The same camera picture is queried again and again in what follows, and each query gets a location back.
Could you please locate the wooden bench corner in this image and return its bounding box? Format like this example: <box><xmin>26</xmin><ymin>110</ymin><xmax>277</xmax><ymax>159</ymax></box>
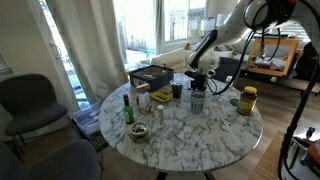
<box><xmin>248</xmin><ymin>131</ymin><xmax>285</xmax><ymax>180</ymax></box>

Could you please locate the dark blue box tray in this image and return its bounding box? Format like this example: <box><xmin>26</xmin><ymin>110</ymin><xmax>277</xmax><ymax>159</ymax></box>
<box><xmin>129</xmin><ymin>65</ymin><xmax>174</xmax><ymax>92</ymax></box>

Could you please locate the dark grey chair left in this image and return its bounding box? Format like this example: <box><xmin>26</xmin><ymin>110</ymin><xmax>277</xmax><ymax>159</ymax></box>
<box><xmin>0</xmin><ymin>74</ymin><xmax>69</xmax><ymax>158</ymax></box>

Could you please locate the small round tin bowl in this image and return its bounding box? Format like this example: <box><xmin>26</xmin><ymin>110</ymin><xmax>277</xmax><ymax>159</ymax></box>
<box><xmin>130</xmin><ymin>122</ymin><xmax>149</xmax><ymax>142</ymax></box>

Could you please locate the small white pill bottle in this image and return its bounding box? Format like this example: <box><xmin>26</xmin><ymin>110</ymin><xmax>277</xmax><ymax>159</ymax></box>
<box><xmin>225</xmin><ymin>76</ymin><xmax>233</xmax><ymax>87</ymax></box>

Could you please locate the small white capped vial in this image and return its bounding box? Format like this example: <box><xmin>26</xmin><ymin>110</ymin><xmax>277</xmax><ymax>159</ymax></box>
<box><xmin>157</xmin><ymin>105</ymin><xmax>164</xmax><ymax>121</ymax></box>

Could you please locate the green glass bottle red cap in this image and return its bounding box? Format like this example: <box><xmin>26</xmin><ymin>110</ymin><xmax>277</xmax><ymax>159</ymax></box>
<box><xmin>123</xmin><ymin>94</ymin><xmax>134</xmax><ymax>124</ymax></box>

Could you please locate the silver metal cup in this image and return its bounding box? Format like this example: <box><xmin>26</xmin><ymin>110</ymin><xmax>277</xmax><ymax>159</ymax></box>
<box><xmin>191</xmin><ymin>91</ymin><xmax>206</xmax><ymax>114</ymax></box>

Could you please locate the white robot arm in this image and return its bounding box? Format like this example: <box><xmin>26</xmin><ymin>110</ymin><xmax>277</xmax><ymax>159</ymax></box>
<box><xmin>186</xmin><ymin>0</ymin><xmax>320</xmax><ymax>91</ymax></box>

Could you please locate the white plastic bottle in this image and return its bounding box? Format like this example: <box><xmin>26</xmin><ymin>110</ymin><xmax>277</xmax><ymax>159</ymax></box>
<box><xmin>139</xmin><ymin>92</ymin><xmax>150</xmax><ymax>109</ymax></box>

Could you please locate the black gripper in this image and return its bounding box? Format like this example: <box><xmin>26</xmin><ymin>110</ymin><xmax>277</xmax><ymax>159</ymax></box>
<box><xmin>185</xmin><ymin>70</ymin><xmax>207</xmax><ymax>92</ymax></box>

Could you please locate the white table lamp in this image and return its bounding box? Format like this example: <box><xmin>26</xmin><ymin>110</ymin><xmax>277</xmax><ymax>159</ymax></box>
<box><xmin>200</xmin><ymin>17</ymin><xmax>216</xmax><ymax>31</ymax></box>

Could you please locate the green round coaster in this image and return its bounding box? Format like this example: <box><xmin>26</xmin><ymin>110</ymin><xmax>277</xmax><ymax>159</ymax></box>
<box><xmin>229</xmin><ymin>99</ymin><xmax>239</xmax><ymax>106</ymax></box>

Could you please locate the beige curtain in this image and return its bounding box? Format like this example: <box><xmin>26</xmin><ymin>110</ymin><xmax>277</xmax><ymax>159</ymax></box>
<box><xmin>46</xmin><ymin>0</ymin><xmax>125</xmax><ymax>103</ymax></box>

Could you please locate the dark grey chair foreground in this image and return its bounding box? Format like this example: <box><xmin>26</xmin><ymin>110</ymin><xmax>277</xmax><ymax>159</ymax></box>
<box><xmin>0</xmin><ymin>139</ymin><xmax>99</xmax><ymax>180</ymax></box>

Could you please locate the clear plastic storage bin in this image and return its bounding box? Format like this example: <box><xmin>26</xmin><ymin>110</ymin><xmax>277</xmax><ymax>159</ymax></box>
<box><xmin>71</xmin><ymin>102</ymin><xmax>101</xmax><ymax>135</ymax></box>

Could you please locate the dark chair behind table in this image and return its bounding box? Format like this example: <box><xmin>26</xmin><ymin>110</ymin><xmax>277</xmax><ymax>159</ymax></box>
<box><xmin>214</xmin><ymin>57</ymin><xmax>239</xmax><ymax>82</ymax></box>

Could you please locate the clear cup with dark liquid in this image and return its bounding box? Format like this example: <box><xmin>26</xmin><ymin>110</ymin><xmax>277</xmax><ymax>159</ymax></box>
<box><xmin>170</xmin><ymin>80</ymin><xmax>183</xmax><ymax>99</ymax></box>

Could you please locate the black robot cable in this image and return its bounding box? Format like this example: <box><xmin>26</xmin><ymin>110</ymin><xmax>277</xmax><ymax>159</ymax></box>
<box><xmin>206</xmin><ymin>0</ymin><xmax>320</xmax><ymax>180</ymax></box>

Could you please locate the round marble table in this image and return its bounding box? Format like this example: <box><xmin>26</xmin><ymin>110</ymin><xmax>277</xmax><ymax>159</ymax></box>
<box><xmin>99</xmin><ymin>73</ymin><xmax>263</xmax><ymax>173</ymax></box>

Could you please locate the jar with yellow lid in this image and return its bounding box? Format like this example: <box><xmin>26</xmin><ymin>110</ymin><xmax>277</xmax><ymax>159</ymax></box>
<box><xmin>237</xmin><ymin>86</ymin><xmax>257</xmax><ymax>115</ymax></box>

